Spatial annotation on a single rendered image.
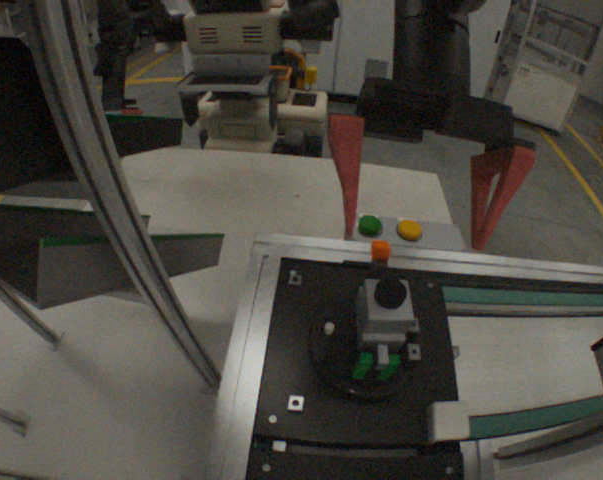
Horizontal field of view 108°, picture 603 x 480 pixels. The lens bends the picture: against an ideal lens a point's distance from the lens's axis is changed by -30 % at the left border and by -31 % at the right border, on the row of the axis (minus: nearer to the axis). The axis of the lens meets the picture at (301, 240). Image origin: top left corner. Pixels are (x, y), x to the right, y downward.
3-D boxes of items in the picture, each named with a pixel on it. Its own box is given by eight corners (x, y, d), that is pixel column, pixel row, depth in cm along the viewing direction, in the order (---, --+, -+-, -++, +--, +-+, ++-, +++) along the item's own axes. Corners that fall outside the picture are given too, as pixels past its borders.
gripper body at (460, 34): (515, 134, 17) (512, 34, 15) (363, 104, 17) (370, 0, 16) (472, 146, 23) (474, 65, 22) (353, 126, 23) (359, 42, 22)
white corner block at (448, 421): (420, 409, 33) (433, 400, 30) (452, 407, 33) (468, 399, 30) (421, 445, 30) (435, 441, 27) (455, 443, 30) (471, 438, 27)
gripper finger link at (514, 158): (525, 262, 18) (539, 122, 16) (431, 251, 18) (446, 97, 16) (480, 245, 24) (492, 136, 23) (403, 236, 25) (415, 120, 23)
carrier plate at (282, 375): (280, 268, 47) (280, 259, 45) (435, 282, 46) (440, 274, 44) (253, 436, 31) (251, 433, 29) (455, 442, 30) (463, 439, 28)
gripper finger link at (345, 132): (434, 251, 18) (449, 98, 16) (315, 239, 18) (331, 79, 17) (405, 236, 25) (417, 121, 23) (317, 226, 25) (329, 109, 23)
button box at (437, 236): (343, 234, 59) (348, 210, 54) (447, 245, 58) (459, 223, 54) (343, 264, 54) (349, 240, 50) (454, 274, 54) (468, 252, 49)
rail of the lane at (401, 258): (258, 269, 58) (254, 227, 50) (611, 294, 55) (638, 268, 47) (253, 294, 54) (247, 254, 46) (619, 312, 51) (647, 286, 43)
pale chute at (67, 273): (143, 243, 44) (148, 214, 44) (218, 265, 42) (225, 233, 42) (-36, 255, 16) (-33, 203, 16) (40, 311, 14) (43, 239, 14)
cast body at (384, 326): (354, 300, 35) (365, 261, 30) (392, 301, 35) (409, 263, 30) (357, 370, 29) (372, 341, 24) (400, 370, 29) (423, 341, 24)
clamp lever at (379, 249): (361, 292, 39) (372, 238, 36) (376, 293, 39) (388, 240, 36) (363, 310, 36) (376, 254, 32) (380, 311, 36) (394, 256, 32)
